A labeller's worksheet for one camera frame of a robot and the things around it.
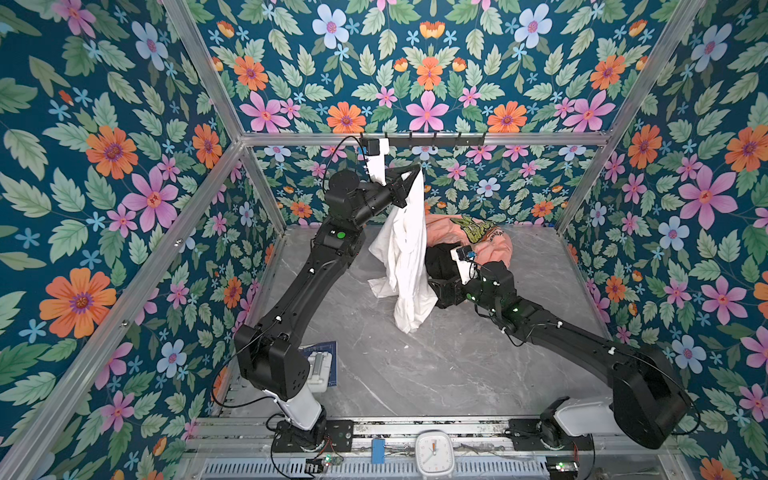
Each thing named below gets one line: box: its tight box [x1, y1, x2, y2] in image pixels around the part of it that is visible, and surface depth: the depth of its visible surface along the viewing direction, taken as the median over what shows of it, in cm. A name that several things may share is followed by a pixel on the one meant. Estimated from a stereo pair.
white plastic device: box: [307, 351, 332, 393], surface depth 84 cm
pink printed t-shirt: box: [425, 214, 513, 267], surface depth 114 cm
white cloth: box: [368, 170, 438, 334], surface depth 82 cm
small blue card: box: [371, 438, 386, 465], surface depth 73 cm
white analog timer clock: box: [416, 430, 454, 480], surface depth 69 cm
